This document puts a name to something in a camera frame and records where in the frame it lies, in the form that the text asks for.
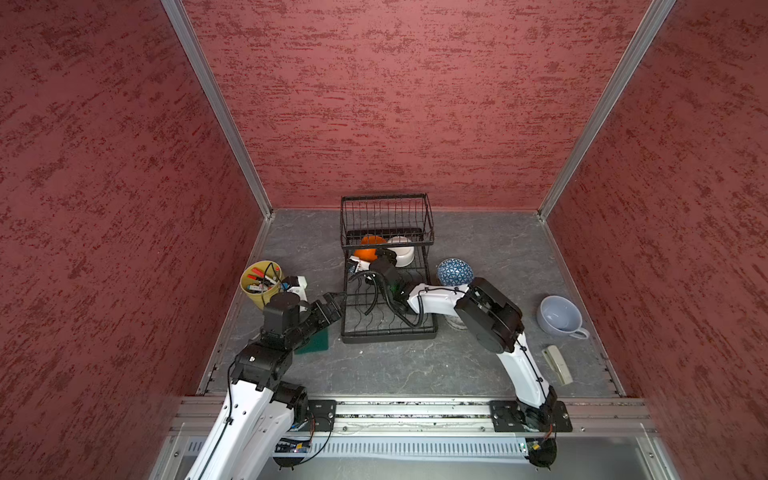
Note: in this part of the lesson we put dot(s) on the orange plastic bowl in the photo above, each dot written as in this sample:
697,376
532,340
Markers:
370,244

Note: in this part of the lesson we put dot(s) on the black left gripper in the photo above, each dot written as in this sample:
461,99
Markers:
336,312

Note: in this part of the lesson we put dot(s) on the red handled tool in cup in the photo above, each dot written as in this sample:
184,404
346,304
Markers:
260,275

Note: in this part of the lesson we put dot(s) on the aluminium front rail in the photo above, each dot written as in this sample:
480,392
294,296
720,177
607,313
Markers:
473,416

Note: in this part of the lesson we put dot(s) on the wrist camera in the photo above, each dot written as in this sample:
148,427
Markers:
356,265
296,285

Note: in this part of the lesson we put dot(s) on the yellow utensil cup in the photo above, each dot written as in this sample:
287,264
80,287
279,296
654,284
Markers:
259,292

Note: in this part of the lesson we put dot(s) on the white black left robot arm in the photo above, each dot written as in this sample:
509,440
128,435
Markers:
260,407

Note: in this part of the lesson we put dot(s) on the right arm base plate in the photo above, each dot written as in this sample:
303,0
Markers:
517,417

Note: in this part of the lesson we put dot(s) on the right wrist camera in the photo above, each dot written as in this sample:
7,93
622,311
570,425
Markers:
356,265

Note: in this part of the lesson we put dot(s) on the light blue mug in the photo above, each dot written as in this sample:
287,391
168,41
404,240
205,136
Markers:
558,316

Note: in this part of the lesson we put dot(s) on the blue patterned bowl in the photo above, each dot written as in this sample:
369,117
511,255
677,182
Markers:
454,272

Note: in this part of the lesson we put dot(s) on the grey green patterned bowl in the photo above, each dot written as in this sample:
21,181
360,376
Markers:
456,323

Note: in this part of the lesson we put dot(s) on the green sponge cloth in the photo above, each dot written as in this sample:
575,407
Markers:
319,342

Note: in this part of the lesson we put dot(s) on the black wire dish rack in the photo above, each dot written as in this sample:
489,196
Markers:
387,216

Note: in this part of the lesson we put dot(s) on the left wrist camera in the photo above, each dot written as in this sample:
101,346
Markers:
296,285

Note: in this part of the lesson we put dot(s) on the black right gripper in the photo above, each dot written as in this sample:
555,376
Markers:
387,252

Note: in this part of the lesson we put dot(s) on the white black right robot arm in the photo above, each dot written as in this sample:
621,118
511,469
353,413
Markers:
488,315

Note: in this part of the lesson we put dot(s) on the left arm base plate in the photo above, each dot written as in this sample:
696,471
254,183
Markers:
316,415

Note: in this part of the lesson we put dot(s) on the white ceramic bowl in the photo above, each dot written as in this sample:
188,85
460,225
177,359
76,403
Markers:
404,251

